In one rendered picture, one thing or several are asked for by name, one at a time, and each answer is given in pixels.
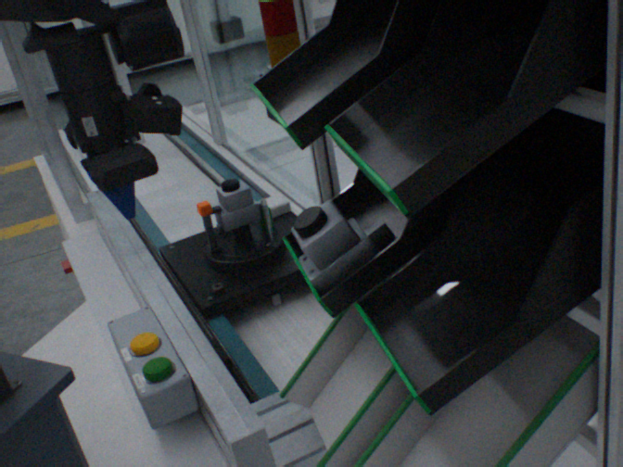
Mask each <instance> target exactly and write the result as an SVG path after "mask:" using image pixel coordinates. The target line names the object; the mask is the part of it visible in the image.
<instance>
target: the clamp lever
mask: <svg viewBox="0 0 623 467"><path fill-rule="evenodd" d="M220 211H223V210H222V208H221V207H220V206H216V207H213V208H212V207H211V204H210V203H209V201H207V200H206V201H203V202H200V203H197V212H198V214H199V215H200V216H201V217H202V220H203V224H204V228H205V232H206V236H207V239H208V244H209V246H210V247H214V246H217V245H218V244H217V240H216V236H215V232H214V228H213V224H212V220H211V216H210V215H212V214H215V213H218V212H220Z"/></svg>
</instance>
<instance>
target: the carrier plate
mask: <svg viewBox="0 0 623 467"><path fill-rule="evenodd" d="M297 216H298V215H296V214H295V213H294V212H293V211H289V212H288V213H285V214H282V215H280V216H277V217H274V218H273V222H276V223H278V224H280V225H281V226H283V228H284V229H285V231H286V234H287V233H289V232H290V231H291V229H292V227H293V226H294V222H295V219H296V218H297ZM206 240H207V236H206V232H205V231H204V232H201V233H197V234H194V235H191V236H189V237H186V238H184V239H181V240H179V241H176V242H173V243H170V244H168V245H166V246H161V247H159V252H160V255H161V257H162V258H163V260H164V261H165V263H166V264H167V265H168V267H169V268H170V270H171V271H172V273H173V275H174V276H175V278H176V279H177V280H178V282H179V283H180V285H181V286H182V288H183V289H184V290H185V292H186V293H187V294H188V296H189V297H190V299H191V300H192V302H193V303H194V305H195V306H196V308H197V310H198V311H199V312H200V314H201V315H202V317H203V318H204V320H206V319H208V318H211V317H213V316H216V315H218V314H221V313H223V312H226V311H227V310H230V309H234V308H236V307H238V306H241V305H243V304H246V303H248V302H250V301H252V300H255V299H257V298H260V297H264V296H266V295H269V294H271V293H272V292H275V291H277V290H280V289H282V288H285V287H287V286H290V285H292V284H295V283H298V282H300V281H303V280H305V278H304V276H303V275H302V273H301V271H300V269H299V267H298V265H297V263H296V262H295V260H294V259H293V257H292V255H291V254H290V252H289V250H288V248H286V251H285V253H284V254H283V255H282V256H281V257H280V258H279V259H277V260H275V261H274V262H272V263H270V264H268V265H266V266H264V267H261V268H259V269H256V270H253V271H245V272H236V273H228V272H220V271H215V270H213V269H212V268H210V267H209V266H208V265H207V264H206V261H205V259H204V255H203V252H202V247H203V245H204V243H205V241H206ZM218 283H222V285H223V286H224V290H225V292H223V293H220V294H219V295H215V294H214V293H213V291H212V288H211V286H212V285H214V284H218Z"/></svg>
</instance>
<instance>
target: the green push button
mask: <svg viewBox="0 0 623 467"><path fill-rule="evenodd" d="M172 369H173V367H172V362H171V360H170V359H168V358H164V357H158V358H154V359H152V360H150V361H148V362H147V363H146V364H145V365H144V367H143V369H142V373H143V375H144V377H145V379H146V380H148V381H159V380H162V379H164V378H166V377H167V376H169V375H170V374H171V373H172Z"/></svg>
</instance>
